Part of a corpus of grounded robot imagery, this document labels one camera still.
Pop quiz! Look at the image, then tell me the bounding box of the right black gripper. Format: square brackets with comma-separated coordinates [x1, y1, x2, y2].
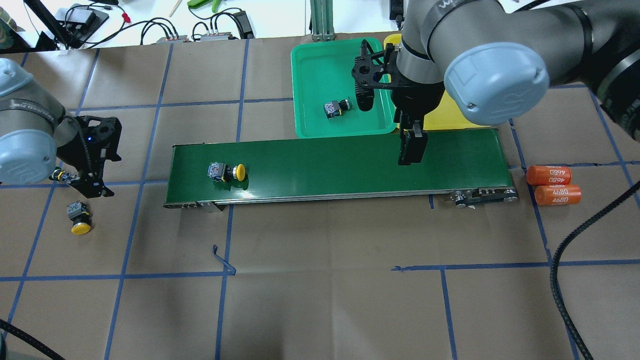
[391, 82, 445, 166]

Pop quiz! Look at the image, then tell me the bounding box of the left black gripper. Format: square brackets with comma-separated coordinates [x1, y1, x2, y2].
[60, 115, 122, 198]

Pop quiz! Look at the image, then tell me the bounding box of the green push button switch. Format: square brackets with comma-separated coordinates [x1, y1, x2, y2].
[323, 98, 353, 119]

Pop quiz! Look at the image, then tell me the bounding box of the yellow push button switch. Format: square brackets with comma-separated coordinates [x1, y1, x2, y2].
[206, 162, 247, 183]

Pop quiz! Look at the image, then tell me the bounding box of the orange cylinder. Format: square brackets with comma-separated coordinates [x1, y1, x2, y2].
[534, 184, 583, 207]
[526, 165, 573, 186]

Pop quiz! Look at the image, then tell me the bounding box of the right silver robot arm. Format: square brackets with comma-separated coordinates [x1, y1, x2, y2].
[391, 0, 639, 166]

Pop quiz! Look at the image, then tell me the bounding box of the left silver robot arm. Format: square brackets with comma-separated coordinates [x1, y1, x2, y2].
[0, 58, 122, 199]

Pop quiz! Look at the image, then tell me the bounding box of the yellow plastic tray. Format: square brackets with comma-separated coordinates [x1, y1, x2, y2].
[382, 32, 489, 132]

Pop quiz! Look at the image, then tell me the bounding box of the green conveyor belt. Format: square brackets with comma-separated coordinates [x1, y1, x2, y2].
[164, 128, 518, 208]

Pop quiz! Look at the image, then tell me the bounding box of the green plastic tray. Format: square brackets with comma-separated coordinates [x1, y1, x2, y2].
[291, 38, 396, 139]

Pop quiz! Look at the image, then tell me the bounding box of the black power adapter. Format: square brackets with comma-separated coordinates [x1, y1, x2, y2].
[232, 10, 255, 39]

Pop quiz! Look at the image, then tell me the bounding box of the brown paper table cover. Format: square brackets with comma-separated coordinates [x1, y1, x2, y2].
[1, 37, 639, 360]

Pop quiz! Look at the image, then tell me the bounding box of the aluminium frame post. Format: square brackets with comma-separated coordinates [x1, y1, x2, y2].
[310, 0, 336, 43]

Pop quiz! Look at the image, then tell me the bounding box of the green handled reacher tool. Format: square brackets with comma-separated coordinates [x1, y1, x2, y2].
[187, 0, 224, 14]

